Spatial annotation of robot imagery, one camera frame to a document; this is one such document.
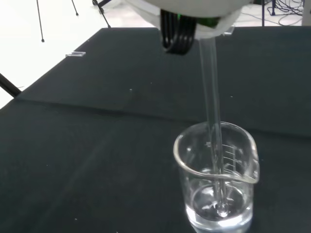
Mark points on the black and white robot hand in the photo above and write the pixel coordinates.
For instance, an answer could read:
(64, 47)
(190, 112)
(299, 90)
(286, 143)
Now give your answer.
(194, 7)

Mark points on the small clear glass beaker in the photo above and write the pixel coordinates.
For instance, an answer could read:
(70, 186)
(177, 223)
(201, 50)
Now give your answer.
(218, 218)

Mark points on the clear cloth clip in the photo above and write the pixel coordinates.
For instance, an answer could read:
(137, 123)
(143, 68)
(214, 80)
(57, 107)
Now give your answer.
(229, 31)
(75, 54)

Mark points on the black tripod with thick leg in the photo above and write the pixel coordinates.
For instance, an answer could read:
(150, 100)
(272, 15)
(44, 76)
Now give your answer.
(103, 12)

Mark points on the thin black tripod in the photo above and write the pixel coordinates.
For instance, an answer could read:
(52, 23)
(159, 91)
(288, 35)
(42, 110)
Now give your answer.
(40, 21)

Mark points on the black bench cloth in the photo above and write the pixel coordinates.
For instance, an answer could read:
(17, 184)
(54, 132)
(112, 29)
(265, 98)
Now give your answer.
(97, 145)

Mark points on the thick black stand leg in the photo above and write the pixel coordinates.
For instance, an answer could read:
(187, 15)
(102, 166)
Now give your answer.
(8, 86)

